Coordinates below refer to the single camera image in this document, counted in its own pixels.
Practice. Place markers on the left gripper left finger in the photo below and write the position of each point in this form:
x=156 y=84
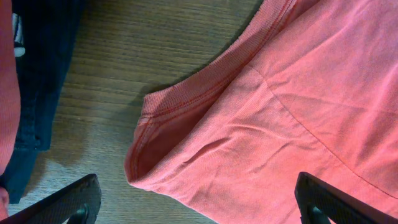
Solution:
x=77 y=203

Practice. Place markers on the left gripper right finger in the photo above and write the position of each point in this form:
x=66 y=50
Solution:
x=322 y=203

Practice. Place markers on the salmon red t-shirt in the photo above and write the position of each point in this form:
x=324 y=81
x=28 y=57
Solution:
x=308 y=86

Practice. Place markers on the folded red soccer shirt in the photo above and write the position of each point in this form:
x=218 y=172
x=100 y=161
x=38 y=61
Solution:
x=10 y=95

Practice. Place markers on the folded navy blue garment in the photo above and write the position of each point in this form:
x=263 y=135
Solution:
x=44 y=33

